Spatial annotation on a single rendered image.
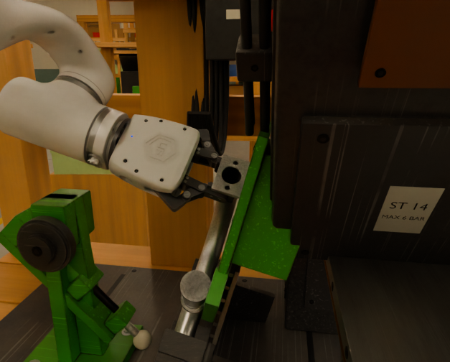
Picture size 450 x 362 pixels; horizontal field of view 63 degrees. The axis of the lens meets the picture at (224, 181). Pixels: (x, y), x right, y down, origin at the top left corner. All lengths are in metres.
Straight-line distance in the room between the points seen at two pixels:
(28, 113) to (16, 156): 0.45
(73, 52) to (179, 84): 0.28
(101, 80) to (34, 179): 0.49
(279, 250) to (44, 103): 0.35
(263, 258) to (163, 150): 0.19
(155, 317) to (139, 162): 0.34
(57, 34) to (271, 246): 0.37
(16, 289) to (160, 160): 0.55
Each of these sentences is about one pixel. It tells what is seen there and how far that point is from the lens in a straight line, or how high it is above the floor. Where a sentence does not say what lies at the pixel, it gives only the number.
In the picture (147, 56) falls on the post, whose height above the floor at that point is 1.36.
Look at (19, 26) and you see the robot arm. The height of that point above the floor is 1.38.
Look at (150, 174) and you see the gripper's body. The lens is 0.48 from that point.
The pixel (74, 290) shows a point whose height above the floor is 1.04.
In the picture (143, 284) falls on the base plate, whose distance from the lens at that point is 0.82.
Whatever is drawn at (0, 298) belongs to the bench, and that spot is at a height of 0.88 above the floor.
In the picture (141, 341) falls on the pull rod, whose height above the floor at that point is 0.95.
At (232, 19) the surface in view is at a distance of 0.65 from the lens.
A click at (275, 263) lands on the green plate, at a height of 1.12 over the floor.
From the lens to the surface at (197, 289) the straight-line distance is 0.46.
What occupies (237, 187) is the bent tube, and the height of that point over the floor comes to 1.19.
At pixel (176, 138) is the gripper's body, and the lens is 0.50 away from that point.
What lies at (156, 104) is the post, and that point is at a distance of 0.80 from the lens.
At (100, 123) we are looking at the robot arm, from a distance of 0.50.
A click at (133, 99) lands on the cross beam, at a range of 0.91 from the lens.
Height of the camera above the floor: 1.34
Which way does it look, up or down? 18 degrees down
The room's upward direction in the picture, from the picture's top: straight up
